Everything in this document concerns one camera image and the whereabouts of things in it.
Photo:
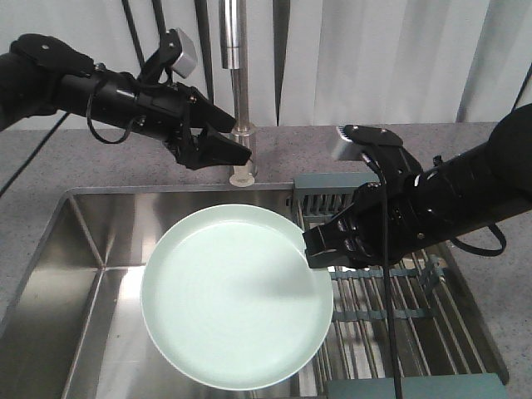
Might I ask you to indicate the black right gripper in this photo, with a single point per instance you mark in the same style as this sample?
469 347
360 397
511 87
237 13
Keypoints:
379 224

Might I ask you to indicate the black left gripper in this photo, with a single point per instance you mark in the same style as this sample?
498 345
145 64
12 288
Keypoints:
178 116

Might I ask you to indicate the steel gooseneck faucet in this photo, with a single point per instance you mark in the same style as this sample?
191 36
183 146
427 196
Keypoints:
234 57

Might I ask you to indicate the light green round plate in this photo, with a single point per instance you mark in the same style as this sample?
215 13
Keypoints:
229 300

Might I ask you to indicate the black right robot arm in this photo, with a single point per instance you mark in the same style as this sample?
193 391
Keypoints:
413 208

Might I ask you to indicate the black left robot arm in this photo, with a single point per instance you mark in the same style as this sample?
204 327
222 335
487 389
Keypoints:
41 75

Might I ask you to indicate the teal sink drying rack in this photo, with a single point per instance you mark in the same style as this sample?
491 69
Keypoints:
395 316

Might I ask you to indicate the white pleated curtain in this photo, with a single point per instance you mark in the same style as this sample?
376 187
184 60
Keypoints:
327 62

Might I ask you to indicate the stainless steel sink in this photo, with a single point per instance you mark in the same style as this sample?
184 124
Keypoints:
77 330

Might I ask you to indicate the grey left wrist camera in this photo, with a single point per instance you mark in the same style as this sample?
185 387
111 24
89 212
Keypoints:
185 59

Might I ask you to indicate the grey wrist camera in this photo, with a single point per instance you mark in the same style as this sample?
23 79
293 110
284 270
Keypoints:
352 142
185 59

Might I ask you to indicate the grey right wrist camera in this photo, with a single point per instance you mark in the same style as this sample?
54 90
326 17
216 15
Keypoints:
352 142

